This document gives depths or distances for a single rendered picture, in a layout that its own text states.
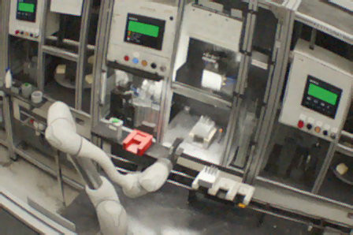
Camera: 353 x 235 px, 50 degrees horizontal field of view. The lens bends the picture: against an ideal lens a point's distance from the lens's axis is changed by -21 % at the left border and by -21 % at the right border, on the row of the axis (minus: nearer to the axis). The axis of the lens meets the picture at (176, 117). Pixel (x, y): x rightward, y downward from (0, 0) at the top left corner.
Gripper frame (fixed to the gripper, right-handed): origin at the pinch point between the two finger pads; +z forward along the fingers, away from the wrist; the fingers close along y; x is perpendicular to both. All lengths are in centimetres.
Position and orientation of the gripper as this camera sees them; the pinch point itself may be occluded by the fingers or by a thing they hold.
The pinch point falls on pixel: (180, 144)
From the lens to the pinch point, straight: 258.1
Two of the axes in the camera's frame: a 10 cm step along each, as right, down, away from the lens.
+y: 1.3, -8.3, -5.4
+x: -9.1, -3.2, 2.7
